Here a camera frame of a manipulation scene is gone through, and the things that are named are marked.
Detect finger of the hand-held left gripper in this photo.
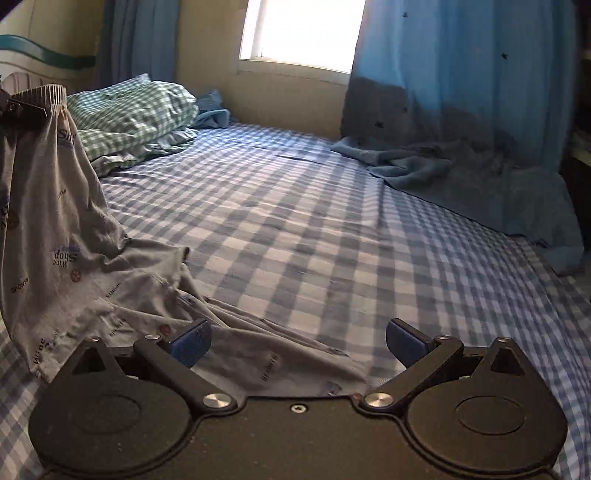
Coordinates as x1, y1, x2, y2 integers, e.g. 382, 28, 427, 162
0, 90, 47, 128

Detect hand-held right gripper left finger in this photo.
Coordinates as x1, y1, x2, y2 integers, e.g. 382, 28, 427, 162
50, 318, 238, 412

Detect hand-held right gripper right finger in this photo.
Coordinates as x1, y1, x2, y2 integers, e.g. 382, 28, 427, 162
359, 318, 543, 412

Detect grey printed pants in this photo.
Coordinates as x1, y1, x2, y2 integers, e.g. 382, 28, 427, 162
0, 83, 370, 398

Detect white teal striped headboard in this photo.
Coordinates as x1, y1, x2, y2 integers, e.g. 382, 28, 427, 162
0, 33, 99, 95

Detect green checked pillow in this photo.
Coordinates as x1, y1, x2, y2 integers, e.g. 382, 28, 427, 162
67, 74, 200, 178

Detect blue star curtain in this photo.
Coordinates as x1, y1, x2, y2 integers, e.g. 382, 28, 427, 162
341, 0, 579, 174
95, 0, 182, 86

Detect blue checked bed sheet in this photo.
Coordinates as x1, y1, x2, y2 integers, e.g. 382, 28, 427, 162
0, 121, 591, 480

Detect blue blanket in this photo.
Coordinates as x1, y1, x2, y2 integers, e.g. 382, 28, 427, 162
331, 138, 586, 278

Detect small blue cloth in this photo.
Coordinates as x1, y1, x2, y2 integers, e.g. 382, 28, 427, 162
193, 89, 232, 129

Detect window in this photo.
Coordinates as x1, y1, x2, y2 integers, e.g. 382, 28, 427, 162
236, 0, 368, 88

